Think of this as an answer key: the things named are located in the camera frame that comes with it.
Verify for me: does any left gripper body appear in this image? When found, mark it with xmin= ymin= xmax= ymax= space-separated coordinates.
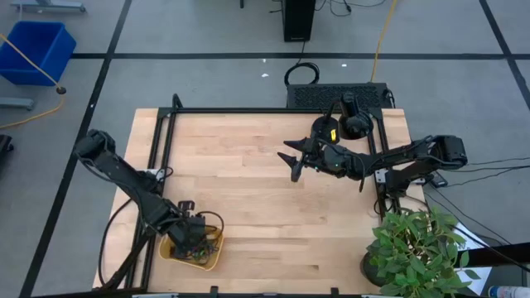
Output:
xmin=167 ymin=200 xmax=208 ymax=260

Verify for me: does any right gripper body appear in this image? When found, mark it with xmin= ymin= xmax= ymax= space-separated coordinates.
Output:
xmin=291 ymin=138 xmax=360 ymax=183

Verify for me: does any yellow plastic bin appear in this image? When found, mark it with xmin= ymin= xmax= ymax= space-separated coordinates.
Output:
xmin=157 ymin=231 xmax=225 ymax=272

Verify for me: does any black perforated computer case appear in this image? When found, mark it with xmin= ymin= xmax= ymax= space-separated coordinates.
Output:
xmin=286 ymin=82 xmax=391 ymax=111

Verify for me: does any dark plant pot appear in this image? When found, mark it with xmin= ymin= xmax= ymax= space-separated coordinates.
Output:
xmin=359 ymin=251 xmax=388 ymax=289

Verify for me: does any green leafy plant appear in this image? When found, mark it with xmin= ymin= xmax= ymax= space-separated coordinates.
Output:
xmin=364 ymin=205 xmax=482 ymax=298

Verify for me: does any black computer tower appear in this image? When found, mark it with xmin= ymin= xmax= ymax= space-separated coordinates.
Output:
xmin=281 ymin=0 xmax=317 ymax=43

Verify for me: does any white paper sheet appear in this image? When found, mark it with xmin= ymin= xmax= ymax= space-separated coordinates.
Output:
xmin=449 ymin=221 xmax=494 ymax=297

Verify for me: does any wooden pole with black end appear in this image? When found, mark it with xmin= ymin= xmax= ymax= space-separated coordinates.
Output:
xmin=0 ymin=33 xmax=68 ymax=96

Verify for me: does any black caster base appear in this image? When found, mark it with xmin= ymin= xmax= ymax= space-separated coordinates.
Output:
xmin=0 ymin=133 xmax=15 ymax=167

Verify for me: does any grey metal stand foot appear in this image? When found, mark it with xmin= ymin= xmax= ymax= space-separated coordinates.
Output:
xmin=0 ymin=97 xmax=36 ymax=112
xmin=9 ymin=0 xmax=87 ymax=14

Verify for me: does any white plastic bottle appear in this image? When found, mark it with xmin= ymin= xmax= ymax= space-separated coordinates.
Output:
xmin=487 ymin=284 xmax=530 ymax=298

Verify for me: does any blue plastic crate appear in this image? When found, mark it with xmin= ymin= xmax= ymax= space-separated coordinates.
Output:
xmin=0 ymin=21 xmax=78 ymax=87

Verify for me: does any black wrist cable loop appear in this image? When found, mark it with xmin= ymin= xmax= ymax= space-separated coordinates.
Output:
xmin=194 ymin=210 xmax=225 ymax=243

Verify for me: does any coiled black cable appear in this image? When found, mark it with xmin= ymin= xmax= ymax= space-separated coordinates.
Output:
xmin=283 ymin=41 xmax=321 ymax=88

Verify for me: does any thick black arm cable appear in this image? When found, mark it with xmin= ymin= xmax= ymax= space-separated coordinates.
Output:
xmin=97 ymin=192 xmax=140 ymax=286

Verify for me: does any yellow hanging cable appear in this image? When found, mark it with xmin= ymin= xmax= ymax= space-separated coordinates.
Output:
xmin=369 ymin=0 xmax=399 ymax=84

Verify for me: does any black power cable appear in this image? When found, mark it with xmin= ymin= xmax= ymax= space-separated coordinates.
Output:
xmin=445 ymin=164 xmax=530 ymax=188
xmin=465 ymin=156 xmax=530 ymax=167

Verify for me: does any yellow floor cable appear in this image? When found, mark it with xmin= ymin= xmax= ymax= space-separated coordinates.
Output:
xmin=0 ymin=95 xmax=67 ymax=131

